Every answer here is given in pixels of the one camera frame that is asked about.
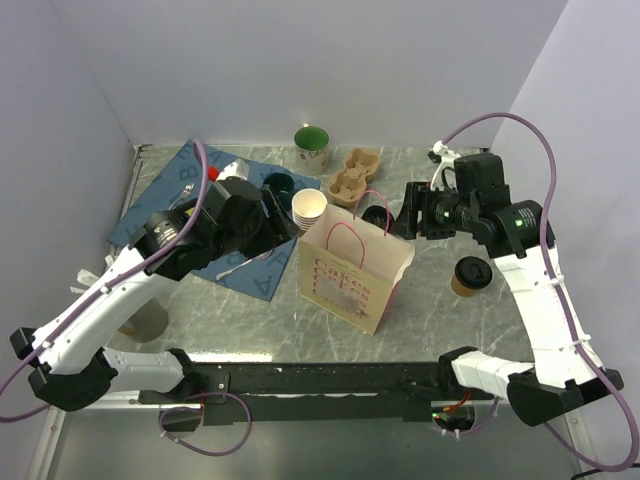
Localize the blue letter-print cloth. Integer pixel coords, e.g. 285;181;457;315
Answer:
107;142;321;302

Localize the white floral mug green inside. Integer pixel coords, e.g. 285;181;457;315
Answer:
294;124;330;175

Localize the brown paper coffee cup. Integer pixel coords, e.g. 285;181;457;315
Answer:
450;274;485;298

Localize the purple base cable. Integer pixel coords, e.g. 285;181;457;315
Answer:
158;391;255;457

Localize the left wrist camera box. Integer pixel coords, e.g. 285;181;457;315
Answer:
208;158;250;182

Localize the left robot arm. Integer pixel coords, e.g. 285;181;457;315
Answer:
10;177;300;412

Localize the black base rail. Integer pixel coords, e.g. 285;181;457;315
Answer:
139;361;468;426

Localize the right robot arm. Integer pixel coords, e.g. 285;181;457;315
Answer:
391;147;624;426

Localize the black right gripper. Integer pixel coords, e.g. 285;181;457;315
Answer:
389;181;478;240

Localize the silver spoon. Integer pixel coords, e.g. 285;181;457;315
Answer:
216;249;274;282

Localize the dark green mug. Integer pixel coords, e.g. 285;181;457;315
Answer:
263;172;295;210

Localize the stack of black lids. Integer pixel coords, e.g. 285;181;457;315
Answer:
361;205;395;234

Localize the cream cakes paper bag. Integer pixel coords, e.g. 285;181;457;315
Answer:
298;202;415;335

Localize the silver fork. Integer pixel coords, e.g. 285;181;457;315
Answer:
168;183;194;210

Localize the brown pulp cup carrier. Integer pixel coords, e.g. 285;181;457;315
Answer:
327;148;381;208

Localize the grey cup of straws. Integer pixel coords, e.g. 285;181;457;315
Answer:
70;269;169;343

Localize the stack of paper cups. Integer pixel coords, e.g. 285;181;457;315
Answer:
291;188;328;231

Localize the black cup lid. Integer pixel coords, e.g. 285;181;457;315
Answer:
453;256;493;288

